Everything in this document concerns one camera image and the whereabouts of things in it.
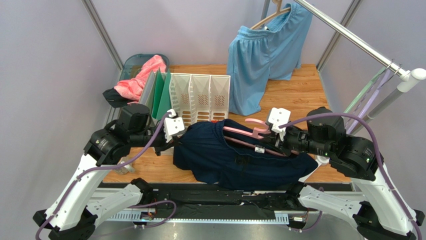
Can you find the navy blue shorts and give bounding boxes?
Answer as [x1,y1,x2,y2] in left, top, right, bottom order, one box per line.
[173,119,319,190]

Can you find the pink plastic hanger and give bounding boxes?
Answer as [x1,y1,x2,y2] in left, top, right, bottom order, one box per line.
[223,118,300,157]

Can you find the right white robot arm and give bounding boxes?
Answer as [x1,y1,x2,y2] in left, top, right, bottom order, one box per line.
[266,107,425,240]

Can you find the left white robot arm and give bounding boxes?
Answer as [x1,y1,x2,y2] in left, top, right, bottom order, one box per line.
[33,103,185,240]

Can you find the purple plastic hanger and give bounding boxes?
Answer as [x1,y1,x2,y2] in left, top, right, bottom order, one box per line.
[348,69,394,118]

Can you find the light blue shorts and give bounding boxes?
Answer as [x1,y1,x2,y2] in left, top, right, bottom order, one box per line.
[226,3,313,116]

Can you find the green plastic hanger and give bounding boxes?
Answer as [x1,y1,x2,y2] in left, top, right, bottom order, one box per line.
[344,67,387,114]

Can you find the wooden hanger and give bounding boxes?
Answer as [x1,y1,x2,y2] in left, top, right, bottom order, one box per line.
[250,0,292,30]

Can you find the yellow cup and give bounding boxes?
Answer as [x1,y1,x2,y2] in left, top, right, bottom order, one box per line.
[113,163,136,175]

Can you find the green folder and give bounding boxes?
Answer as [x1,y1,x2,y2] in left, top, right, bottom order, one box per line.
[151,69,168,121]

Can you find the grey folder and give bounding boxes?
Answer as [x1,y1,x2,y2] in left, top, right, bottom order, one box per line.
[138,71,157,110]

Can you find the white file organizer rack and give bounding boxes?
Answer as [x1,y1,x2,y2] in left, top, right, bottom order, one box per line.
[162,72,231,128]

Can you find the pink garment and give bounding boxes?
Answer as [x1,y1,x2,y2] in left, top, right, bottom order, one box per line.
[113,54,167,102]

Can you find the black garment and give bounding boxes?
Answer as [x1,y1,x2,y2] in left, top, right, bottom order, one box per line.
[102,88,133,108]

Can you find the teal laundry basket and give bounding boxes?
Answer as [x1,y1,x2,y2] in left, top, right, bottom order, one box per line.
[116,53,171,112]

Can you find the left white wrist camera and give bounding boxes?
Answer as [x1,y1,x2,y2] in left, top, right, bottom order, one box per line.
[163,109,186,143]

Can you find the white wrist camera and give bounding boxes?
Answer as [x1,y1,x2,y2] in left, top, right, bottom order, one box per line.
[266,107,291,141]
[163,109,186,143]

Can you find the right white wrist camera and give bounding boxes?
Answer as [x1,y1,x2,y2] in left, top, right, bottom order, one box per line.
[266,107,291,141]

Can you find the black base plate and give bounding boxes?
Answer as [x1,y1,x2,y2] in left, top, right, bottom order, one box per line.
[120,182,343,221]

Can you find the metal clothes rail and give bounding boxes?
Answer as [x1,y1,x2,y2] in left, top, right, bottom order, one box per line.
[292,0,426,183]

